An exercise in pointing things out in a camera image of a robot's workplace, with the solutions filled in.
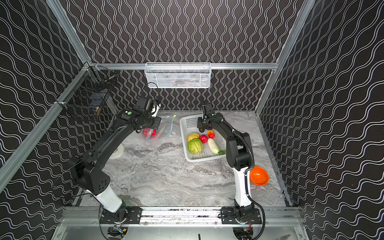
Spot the red apple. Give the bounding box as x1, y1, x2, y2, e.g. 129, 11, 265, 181
142, 128, 153, 137

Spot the clear zip top bag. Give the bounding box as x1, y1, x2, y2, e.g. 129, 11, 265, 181
143, 115, 177, 143

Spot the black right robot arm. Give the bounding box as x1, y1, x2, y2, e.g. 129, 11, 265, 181
197, 103, 266, 240

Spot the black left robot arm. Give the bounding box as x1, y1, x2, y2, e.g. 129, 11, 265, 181
69, 97, 161, 218

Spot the small red pepper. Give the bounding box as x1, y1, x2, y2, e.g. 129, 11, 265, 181
208, 132, 215, 139

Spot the white plastic basket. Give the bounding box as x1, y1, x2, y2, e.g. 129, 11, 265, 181
180, 114, 226, 163

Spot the red tomato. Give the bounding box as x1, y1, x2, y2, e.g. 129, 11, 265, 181
199, 135, 209, 144

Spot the white daikon radish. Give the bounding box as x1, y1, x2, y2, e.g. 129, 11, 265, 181
207, 138, 220, 155

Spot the green cabbage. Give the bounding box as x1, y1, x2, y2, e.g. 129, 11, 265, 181
188, 138, 204, 155

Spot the white tape roll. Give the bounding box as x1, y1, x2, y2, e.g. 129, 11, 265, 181
110, 144, 124, 159

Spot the orange plastic bowl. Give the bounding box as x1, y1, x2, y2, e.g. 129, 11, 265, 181
250, 166, 270, 186

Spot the clear wall basket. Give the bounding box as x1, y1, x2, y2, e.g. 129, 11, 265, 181
145, 62, 212, 89

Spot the black wire wall basket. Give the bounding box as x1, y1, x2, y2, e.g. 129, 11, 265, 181
59, 66, 118, 122

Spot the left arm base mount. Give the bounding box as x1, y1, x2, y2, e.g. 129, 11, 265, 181
99, 207, 143, 225

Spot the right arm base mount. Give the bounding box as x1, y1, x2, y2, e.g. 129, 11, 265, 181
218, 206, 262, 225

